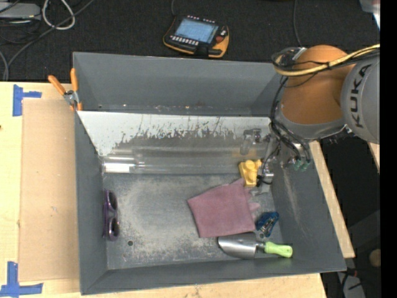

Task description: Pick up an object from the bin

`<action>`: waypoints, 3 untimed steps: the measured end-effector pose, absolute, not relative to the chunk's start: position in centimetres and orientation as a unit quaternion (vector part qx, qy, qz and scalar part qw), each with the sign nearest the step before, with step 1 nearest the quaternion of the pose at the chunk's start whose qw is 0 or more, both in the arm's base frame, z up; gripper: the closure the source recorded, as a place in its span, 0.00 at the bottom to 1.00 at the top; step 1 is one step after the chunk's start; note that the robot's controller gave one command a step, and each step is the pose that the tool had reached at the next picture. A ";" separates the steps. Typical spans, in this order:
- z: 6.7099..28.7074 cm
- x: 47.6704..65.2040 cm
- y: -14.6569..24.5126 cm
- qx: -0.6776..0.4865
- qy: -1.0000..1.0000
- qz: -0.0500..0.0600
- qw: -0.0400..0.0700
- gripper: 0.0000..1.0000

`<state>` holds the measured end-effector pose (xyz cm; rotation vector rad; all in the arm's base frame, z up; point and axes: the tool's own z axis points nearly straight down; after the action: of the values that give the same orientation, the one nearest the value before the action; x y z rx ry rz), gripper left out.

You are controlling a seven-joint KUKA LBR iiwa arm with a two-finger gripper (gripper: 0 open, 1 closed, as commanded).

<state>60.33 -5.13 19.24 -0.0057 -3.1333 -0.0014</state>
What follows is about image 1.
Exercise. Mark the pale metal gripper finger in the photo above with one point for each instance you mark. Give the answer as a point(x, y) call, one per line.
point(266, 176)
point(252, 137)

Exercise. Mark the yellow toy brick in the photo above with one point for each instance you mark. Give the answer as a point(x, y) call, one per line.
point(249, 171)

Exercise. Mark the blue carabiner clip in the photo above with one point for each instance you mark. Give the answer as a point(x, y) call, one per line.
point(266, 221)

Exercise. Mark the pink cloth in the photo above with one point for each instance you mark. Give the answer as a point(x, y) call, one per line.
point(221, 211)

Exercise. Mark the long clear plastic tube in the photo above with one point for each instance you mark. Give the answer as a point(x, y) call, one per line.
point(173, 165)

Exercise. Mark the grey metal bin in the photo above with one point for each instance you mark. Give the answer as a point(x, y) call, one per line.
point(161, 216)

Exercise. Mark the purple sunglasses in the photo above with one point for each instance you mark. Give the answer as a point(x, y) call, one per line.
point(110, 228)

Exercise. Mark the brown cardboard board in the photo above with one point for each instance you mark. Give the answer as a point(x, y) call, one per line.
point(46, 191)

